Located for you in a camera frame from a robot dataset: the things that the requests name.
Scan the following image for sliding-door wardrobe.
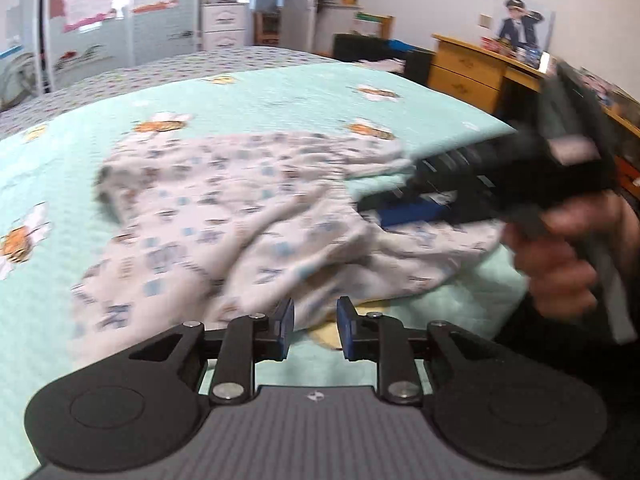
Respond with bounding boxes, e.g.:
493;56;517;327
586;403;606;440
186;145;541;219
0;0;203;111

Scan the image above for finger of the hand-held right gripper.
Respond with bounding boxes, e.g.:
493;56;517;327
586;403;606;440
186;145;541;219
356;185;501;228
410;132;531;186

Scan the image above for white door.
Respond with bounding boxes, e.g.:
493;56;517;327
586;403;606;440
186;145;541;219
277;0;323;56

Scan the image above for white drawer cabinet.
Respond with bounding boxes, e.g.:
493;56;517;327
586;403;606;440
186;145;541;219
201;0;249;52

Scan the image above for uniformed figure portrait board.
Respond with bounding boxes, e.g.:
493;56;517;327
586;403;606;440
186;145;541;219
497;0;555;61

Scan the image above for white crumpled cloth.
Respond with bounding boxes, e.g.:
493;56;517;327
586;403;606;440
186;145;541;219
357;57;406;75

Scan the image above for green and white carton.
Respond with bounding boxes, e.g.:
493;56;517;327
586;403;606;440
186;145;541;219
352;12;386;38

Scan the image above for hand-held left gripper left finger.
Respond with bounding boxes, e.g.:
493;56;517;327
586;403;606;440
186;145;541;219
127;297;295;406

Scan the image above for wooden desk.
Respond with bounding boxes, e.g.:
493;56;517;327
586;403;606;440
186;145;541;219
429;33;640;136

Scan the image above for blue-bordered poster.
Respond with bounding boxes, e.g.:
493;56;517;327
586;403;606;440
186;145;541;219
0;0;26;63

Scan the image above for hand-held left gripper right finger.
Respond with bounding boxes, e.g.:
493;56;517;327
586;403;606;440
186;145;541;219
336;296;501;405

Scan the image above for person's right hand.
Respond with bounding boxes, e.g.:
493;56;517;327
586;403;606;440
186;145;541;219
502;192;628;320

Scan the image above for white letter-print pajama pants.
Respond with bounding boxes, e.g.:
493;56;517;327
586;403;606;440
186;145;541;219
70;130;506;346

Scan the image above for green bee-print quilt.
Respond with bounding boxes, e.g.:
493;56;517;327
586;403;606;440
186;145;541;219
0;45;531;476

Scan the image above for black armchair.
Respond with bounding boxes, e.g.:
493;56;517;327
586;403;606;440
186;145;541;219
332;32;436;86

